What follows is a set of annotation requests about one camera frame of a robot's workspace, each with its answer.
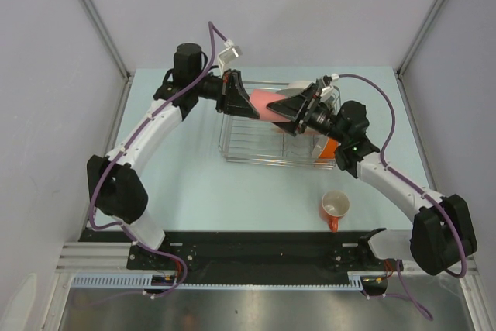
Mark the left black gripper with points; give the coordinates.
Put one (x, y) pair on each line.
(233, 98)

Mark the orange mug white inside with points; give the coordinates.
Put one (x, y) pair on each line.
(333, 206)

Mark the left aluminium frame post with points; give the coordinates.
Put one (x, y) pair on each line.
(105, 37)

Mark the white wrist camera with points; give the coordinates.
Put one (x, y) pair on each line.
(231, 52)
(329, 92)

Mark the coral pink cup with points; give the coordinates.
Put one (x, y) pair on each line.
(260, 99)

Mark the white bowl orange outside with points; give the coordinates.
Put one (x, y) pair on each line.
(325, 149)

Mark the aluminium frame post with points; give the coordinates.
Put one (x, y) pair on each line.
(427, 23)
(105, 37)

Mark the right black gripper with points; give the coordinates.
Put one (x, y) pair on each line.
(292, 107)

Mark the white scalloped plate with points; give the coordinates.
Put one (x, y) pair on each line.
(294, 88)

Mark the right aluminium frame post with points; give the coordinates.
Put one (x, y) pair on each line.
(427, 23)

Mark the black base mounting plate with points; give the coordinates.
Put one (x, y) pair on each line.
(275, 258)

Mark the metal wire dish rack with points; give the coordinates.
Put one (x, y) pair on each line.
(249, 141)

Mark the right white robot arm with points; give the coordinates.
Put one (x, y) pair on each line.
(442, 236)

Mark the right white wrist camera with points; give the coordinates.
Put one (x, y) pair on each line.
(329, 92)

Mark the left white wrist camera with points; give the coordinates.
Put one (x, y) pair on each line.
(231, 52)

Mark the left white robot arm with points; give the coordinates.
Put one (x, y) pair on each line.
(114, 183)

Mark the white slotted cable duct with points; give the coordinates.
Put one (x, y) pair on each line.
(160, 283)

